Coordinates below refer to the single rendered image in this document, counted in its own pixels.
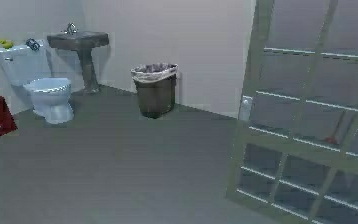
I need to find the dark bin with white liner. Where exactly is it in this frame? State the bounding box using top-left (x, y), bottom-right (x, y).
top-left (130, 62), bottom-right (179, 120)

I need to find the white toilet paper roll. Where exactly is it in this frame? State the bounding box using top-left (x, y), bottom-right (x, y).
top-left (238, 95), bottom-right (254, 122)

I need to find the grey-green glass shower door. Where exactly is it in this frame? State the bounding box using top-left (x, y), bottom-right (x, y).
top-left (225, 0), bottom-right (358, 224)

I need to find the silver sink faucet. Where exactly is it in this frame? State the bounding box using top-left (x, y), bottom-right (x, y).
top-left (63, 22), bottom-right (79, 36)

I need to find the red plunger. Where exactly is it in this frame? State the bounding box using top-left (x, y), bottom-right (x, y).
top-left (322, 111), bottom-right (349, 146)

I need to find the dark blue small object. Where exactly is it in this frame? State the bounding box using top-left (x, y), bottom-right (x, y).
top-left (25, 38), bottom-right (41, 52)

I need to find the yellow-green small object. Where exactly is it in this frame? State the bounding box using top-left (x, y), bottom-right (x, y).
top-left (0, 38), bottom-right (15, 50)

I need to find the dark grey pedestal sink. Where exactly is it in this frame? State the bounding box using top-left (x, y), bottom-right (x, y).
top-left (46, 30), bottom-right (110, 95)

